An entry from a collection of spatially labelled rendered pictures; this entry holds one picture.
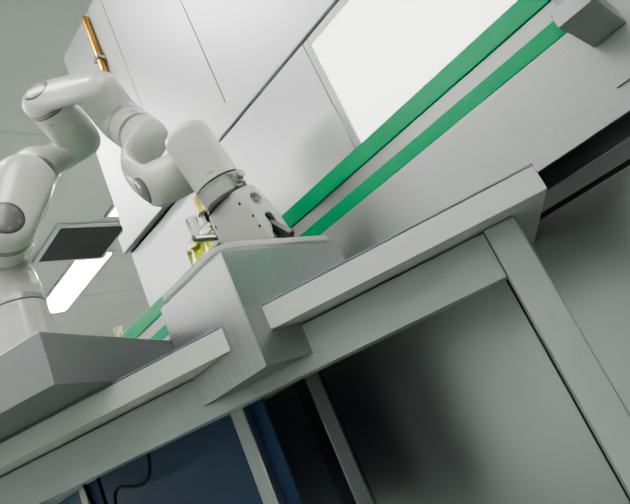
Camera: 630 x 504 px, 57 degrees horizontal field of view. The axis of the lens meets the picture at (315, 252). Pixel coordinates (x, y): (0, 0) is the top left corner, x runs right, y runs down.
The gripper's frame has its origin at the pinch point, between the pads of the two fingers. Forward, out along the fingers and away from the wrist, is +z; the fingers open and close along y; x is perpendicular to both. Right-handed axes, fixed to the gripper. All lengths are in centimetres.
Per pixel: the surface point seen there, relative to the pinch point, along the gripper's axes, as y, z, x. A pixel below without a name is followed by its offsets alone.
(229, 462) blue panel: 36.0, 20.5, 0.3
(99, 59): 67, -100, -60
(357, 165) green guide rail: -12.6, -9.5, -16.6
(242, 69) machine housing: 16, -53, -48
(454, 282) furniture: -24.8, 13.0, 1.9
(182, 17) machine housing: 28, -80, -56
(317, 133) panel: 2.8, -24.5, -37.6
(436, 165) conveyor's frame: -25.5, -1.1, -12.3
